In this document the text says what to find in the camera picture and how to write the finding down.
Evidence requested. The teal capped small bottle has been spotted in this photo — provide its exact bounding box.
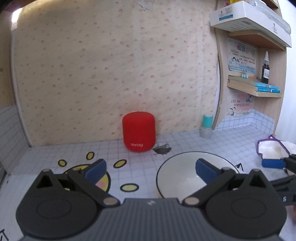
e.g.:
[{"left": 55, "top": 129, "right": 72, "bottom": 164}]
[{"left": 200, "top": 114, "right": 213, "bottom": 139}]

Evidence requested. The red round speaker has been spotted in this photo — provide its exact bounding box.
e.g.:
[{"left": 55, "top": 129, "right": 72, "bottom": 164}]
[{"left": 122, "top": 111, "right": 157, "bottom": 153}]

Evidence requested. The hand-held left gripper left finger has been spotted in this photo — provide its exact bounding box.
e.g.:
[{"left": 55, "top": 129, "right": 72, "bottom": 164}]
[{"left": 29, "top": 159, "right": 121, "bottom": 208}]

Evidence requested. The white flat box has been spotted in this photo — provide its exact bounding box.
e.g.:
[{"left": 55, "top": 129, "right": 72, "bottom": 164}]
[{"left": 209, "top": 2, "right": 292, "bottom": 48}]

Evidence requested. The white pouch with purple trim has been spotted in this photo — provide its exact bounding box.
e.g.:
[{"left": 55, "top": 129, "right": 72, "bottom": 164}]
[{"left": 257, "top": 135, "right": 296, "bottom": 163}]

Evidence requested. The small cartoon wall poster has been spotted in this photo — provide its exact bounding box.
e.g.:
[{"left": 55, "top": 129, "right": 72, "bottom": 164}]
[{"left": 225, "top": 89, "right": 255, "bottom": 118}]

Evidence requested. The blue spine book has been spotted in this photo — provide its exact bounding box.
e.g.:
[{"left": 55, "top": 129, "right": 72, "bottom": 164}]
[
  {"left": 228, "top": 80, "right": 282, "bottom": 94},
  {"left": 228, "top": 75, "right": 280, "bottom": 90}
]

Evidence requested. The dark dropper bottle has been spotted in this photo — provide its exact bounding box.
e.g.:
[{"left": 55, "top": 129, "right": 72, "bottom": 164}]
[{"left": 261, "top": 51, "right": 271, "bottom": 84}]

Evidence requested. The wooden wall shelf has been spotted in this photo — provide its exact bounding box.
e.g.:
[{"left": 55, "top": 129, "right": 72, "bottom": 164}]
[{"left": 214, "top": 0, "right": 288, "bottom": 130}]

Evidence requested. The grey torn patch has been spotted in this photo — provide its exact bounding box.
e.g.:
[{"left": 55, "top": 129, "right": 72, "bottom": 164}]
[{"left": 153, "top": 143, "right": 172, "bottom": 155}]

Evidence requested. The yellow ceramic bowl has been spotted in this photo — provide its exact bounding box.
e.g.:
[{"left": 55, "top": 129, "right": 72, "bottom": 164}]
[{"left": 156, "top": 151, "right": 241, "bottom": 200}]

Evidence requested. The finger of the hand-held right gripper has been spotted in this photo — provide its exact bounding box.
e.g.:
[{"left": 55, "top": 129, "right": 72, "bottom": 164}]
[{"left": 261, "top": 153, "right": 296, "bottom": 173}]

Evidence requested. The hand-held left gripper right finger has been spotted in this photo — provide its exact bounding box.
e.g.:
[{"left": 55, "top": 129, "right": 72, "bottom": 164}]
[{"left": 183, "top": 159, "right": 274, "bottom": 208}]

